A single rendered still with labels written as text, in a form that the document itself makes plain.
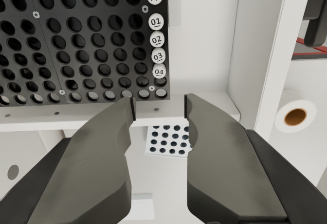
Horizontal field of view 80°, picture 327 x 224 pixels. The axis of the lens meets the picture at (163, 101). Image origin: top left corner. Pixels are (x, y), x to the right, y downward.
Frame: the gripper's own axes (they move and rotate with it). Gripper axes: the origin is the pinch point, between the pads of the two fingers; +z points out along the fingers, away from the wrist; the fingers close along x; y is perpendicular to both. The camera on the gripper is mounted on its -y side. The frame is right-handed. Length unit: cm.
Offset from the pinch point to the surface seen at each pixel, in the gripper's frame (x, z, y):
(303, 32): 74, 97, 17
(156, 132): -1.8, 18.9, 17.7
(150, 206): -5.1, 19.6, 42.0
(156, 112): -0.8, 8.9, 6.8
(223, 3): 7.4, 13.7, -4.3
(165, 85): 0.4, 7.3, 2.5
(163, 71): 0.3, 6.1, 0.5
